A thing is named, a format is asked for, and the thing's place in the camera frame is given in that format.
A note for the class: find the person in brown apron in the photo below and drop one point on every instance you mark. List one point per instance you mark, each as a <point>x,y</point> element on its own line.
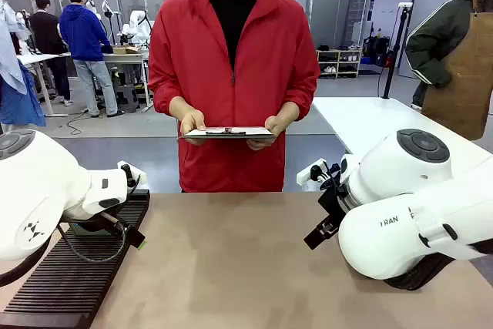
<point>458,59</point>

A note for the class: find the grey clipboard with paper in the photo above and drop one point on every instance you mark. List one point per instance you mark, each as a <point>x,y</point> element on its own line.
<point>227,133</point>

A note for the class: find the person in red jacket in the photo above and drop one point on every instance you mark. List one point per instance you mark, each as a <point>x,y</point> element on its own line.
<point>235,55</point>

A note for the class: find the white desk with slim legs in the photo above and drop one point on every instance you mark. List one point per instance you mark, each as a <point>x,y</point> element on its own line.
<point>38,58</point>

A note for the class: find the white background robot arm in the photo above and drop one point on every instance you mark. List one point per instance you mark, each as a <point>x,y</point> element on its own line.
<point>138,26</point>

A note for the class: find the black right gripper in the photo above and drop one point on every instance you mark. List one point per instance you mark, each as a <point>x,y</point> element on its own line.
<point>333,205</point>

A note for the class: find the black stand with white top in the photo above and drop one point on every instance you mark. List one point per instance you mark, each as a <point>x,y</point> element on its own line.
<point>396,44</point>

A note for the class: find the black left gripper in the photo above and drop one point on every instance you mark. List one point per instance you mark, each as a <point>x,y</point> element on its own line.
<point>90,229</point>

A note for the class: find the wooden shoe shelf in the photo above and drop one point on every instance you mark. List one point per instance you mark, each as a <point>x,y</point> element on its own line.
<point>339,62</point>

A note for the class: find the white desk with metal legs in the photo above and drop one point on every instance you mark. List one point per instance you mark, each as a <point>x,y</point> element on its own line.
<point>127,57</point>

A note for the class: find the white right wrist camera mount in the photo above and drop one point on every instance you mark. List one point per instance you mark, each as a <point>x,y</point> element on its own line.
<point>312,175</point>

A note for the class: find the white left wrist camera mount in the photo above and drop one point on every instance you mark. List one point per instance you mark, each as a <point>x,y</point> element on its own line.
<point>133,175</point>

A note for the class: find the person's right forearm red sleeve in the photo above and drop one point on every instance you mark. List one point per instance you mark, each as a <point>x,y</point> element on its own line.
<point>169,94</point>

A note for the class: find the person in light blue shirt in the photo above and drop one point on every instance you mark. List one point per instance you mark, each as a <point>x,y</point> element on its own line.
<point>19,90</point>

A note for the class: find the person's left hand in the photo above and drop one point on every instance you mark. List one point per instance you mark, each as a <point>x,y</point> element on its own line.
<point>269,132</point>

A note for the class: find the black step stool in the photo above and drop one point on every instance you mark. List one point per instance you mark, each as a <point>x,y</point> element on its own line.
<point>127,98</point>

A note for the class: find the black equipment bags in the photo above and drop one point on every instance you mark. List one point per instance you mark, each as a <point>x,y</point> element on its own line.
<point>377,51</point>

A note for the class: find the person's left forearm red sleeve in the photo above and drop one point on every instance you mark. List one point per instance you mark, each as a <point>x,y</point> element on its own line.
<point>298,94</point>

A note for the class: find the person in black jacket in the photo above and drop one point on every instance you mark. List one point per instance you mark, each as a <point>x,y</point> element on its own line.
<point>48,36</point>

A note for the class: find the person in blue hoodie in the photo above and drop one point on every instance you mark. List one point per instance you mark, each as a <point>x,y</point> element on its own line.
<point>86,36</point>

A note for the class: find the person's right hand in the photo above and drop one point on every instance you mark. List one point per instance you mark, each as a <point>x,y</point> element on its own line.
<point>192,123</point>

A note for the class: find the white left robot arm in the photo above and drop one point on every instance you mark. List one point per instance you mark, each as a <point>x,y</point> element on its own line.
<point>34,190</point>

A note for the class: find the brown cardboard box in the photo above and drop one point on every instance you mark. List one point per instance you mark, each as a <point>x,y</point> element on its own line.
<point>126,50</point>

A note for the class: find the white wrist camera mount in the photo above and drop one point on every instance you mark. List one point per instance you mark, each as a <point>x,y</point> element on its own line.
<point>312,175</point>
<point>133,175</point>

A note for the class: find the black slotted PCB rack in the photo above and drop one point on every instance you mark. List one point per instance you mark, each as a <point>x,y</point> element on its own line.
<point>58,286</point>

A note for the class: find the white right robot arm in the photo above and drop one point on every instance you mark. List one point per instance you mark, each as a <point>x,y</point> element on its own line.
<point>400,198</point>

